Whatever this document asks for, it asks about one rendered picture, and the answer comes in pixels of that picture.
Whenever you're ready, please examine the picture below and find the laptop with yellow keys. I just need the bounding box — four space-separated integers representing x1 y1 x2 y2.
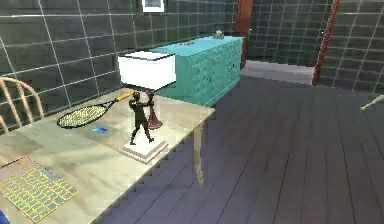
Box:
0 155 80 224

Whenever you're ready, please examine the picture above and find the teal chest of drawers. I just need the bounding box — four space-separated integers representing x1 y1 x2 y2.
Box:
149 35 245 108

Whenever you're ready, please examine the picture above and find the black figure statue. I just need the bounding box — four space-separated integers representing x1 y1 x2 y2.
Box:
119 91 170 165

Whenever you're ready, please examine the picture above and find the white shade table lamp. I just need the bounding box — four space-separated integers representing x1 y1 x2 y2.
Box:
117 50 177 131

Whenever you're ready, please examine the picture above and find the red-brown room door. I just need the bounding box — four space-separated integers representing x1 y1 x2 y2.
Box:
235 0 254 70

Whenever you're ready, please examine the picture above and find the pale wooden table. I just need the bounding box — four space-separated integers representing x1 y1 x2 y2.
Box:
0 87 216 224

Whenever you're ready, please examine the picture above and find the black tennis racket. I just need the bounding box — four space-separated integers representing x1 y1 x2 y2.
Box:
56 89 136 130

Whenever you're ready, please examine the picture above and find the light wooden chair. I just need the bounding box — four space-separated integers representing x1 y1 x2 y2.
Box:
0 76 46 135

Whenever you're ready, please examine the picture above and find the pale baseball bat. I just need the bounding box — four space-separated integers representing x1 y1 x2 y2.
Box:
359 94 384 112

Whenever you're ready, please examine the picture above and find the white framed wall picture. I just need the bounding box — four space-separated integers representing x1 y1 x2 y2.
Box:
141 0 165 14

